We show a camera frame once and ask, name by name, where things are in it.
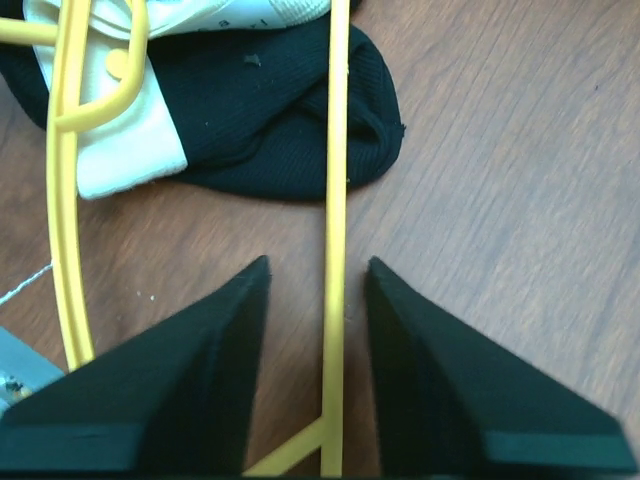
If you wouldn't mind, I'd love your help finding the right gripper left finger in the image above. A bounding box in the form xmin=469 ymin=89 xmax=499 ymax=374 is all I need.
xmin=1 ymin=256 xmax=271 ymax=475

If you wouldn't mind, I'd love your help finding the yellow plastic hanger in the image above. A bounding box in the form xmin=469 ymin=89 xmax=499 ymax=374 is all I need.
xmin=1 ymin=1 xmax=350 ymax=477

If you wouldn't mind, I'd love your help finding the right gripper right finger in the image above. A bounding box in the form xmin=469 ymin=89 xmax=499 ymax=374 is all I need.
xmin=364 ymin=258 xmax=638 ymax=475

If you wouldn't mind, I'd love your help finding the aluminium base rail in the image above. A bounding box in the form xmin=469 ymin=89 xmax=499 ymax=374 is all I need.
xmin=1 ymin=328 xmax=64 ymax=412

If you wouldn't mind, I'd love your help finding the black underwear beige waistband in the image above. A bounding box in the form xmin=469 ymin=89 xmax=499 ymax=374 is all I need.
xmin=1 ymin=1 xmax=404 ymax=201

